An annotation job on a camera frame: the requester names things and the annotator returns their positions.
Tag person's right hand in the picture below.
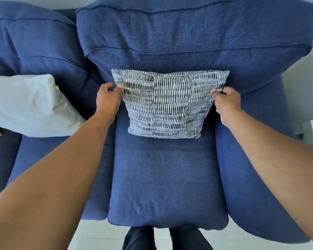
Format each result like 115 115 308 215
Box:
210 86 244 127

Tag person's left hand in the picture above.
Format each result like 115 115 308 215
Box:
95 82 124 120

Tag blue white patterned throw pillow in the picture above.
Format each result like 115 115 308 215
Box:
111 69 230 139

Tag person's right forearm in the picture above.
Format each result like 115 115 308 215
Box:
220 109 313 250

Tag person's left forearm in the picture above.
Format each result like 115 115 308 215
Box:
0 112 114 250

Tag blue sofa back cushion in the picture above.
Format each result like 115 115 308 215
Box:
0 0 102 120
76 0 313 94

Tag blue fabric sofa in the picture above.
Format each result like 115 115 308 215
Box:
0 0 313 244

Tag blue sofa seat cushion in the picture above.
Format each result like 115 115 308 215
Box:
6 120 116 221
107 103 229 231

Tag person's dark trouser legs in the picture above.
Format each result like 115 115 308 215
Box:
122 226 214 250

